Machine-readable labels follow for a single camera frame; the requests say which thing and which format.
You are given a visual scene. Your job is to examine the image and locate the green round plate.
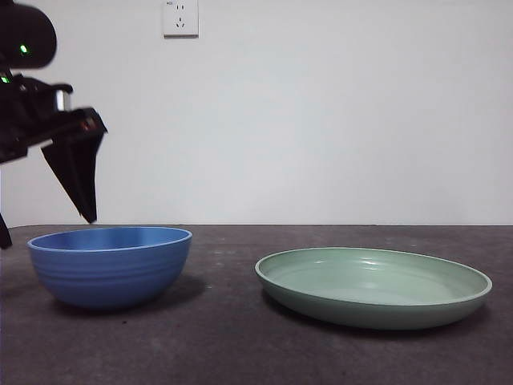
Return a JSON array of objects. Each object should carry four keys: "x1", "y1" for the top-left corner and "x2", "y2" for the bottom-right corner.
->
[{"x1": 254, "y1": 246, "x2": 493, "y2": 330}]

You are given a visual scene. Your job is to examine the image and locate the blue ribbed bowl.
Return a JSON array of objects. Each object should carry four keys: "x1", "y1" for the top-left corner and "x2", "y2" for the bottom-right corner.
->
[{"x1": 26, "y1": 226, "x2": 193, "y2": 310}]

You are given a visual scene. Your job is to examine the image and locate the white wall socket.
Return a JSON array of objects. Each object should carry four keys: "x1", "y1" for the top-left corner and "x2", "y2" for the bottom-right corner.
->
[{"x1": 163, "y1": 0, "x2": 200, "y2": 39}]

